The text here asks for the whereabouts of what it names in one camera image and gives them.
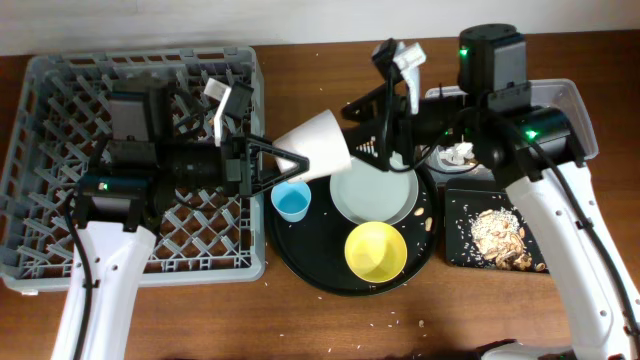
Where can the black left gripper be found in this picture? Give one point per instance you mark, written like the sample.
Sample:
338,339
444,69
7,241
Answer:
237,171

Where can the pile of food scraps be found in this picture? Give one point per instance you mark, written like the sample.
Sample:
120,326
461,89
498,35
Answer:
498,239

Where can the black rectangular food-waste tray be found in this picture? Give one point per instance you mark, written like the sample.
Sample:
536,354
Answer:
463,199

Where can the light blue plastic cup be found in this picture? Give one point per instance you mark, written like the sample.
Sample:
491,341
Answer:
291,200

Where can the pink plastic cup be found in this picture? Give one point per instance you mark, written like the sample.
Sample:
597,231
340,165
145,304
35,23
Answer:
321,141

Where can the clear plastic waste bin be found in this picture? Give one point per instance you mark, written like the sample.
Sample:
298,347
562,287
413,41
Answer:
558,93

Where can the grey round plate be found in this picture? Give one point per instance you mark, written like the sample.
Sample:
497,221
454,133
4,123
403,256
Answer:
364,193

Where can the yellow plastic bowl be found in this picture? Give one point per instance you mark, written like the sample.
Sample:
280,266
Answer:
375,252

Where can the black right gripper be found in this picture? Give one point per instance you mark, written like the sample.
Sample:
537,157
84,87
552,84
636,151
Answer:
378,129

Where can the white paper napkin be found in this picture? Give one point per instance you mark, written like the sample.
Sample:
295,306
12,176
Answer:
457,155

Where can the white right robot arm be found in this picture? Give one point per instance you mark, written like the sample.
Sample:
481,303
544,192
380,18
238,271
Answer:
535,156

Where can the grey plastic dishwasher rack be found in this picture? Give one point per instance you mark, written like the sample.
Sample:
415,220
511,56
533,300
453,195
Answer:
205,237

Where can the round black tray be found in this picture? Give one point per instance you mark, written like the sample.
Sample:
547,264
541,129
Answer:
313,248

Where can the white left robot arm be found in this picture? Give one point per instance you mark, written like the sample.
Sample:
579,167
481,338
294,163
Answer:
115,209

